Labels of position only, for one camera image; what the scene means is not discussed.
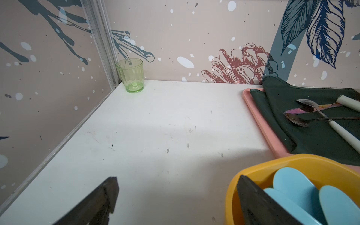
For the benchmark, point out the white handled small spoon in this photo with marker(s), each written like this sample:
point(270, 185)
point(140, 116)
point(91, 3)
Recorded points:
point(347, 136)

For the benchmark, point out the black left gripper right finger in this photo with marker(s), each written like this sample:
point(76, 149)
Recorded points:
point(259, 208)

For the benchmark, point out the light blue shovel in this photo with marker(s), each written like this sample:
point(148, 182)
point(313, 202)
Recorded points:
point(297, 187)
point(291, 207)
point(338, 208)

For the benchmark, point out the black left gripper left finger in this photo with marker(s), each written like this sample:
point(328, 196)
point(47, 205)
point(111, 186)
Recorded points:
point(96, 207)

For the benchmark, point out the dark green cloth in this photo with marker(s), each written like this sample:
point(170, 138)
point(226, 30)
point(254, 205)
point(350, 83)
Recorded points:
point(319, 138)

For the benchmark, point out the dark metal spoon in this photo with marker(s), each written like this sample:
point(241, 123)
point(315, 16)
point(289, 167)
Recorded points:
point(305, 123)

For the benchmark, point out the white handled knife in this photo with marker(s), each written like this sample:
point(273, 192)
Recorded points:
point(349, 102)

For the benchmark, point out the small green glass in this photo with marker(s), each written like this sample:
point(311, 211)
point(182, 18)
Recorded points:
point(130, 72)

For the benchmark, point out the pink cutting board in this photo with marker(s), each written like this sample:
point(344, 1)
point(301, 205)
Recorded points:
point(275, 144)

